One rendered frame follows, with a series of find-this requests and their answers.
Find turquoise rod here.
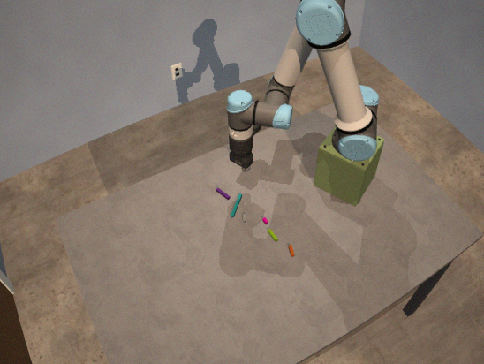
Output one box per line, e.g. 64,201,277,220
231,194,242,217

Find lime green rod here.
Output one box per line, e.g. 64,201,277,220
268,229,278,242

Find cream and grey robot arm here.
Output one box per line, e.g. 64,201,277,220
227,0,379,161

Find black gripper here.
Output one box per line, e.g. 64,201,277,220
229,125,261,172

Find purple rod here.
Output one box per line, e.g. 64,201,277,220
216,188,230,200

